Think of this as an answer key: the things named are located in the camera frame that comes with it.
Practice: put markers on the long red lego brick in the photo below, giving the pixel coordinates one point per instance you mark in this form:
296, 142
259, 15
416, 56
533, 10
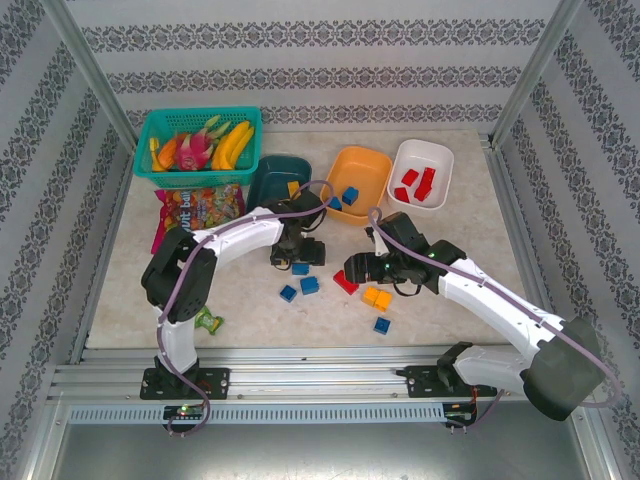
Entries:
344, 287
402, 194
428, 175

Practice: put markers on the blue lego brick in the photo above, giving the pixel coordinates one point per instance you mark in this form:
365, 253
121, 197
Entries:
288, 292
382, 325
335, 203
350, 195
310, 285
300, 270

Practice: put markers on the yellow lego brick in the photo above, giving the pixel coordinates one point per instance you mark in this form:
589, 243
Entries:
384, 300
292, 189

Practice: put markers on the curved red lego brick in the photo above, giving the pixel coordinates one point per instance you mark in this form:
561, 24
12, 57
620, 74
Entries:
410, 176

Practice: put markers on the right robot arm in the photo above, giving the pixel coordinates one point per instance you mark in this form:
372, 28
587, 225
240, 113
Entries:
500, 305

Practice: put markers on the orange-yellow lego brick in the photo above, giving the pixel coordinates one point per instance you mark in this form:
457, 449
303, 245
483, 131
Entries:
370, 296

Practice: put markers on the dark teal plastic container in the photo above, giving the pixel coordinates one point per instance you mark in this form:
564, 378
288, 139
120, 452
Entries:
275, 172

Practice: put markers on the orange plastic container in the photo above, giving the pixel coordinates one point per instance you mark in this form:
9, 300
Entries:
360, 170

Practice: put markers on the yellow toy banana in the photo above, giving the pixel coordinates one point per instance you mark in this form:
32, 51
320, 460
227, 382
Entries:
224, 152
245, 137

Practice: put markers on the colourful candy bag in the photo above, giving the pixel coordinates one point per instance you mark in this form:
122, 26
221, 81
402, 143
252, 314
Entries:
200, 205

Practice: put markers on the green crumpled wrapper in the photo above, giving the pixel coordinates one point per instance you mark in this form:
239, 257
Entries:
210, 321

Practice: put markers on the white plastic container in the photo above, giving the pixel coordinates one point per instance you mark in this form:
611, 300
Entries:
425, 155

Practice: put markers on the pink toy dragon fruit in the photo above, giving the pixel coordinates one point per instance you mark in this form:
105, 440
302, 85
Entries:
192, 152

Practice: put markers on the orange toy carrot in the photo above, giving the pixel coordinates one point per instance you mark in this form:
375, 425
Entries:
168, 150

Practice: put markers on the teal plastic basket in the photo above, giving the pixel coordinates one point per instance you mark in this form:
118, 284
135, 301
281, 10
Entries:
150, 177

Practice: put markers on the small yellow toy vegetable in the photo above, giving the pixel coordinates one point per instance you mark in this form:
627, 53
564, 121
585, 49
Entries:
154, 152

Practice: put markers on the small circuit board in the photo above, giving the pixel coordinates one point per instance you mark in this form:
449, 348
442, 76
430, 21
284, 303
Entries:
185, 411
460, 412

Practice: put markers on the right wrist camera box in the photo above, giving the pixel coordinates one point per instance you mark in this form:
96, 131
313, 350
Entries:
377, 241

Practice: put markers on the aluminium side rail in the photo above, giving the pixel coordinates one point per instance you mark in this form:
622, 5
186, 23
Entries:
510, 215
112, 225

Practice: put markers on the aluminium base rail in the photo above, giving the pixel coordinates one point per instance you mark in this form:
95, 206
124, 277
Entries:
310, 370

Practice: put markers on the aluminium frame post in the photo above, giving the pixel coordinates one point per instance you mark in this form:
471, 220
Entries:
85, 65
537, 65

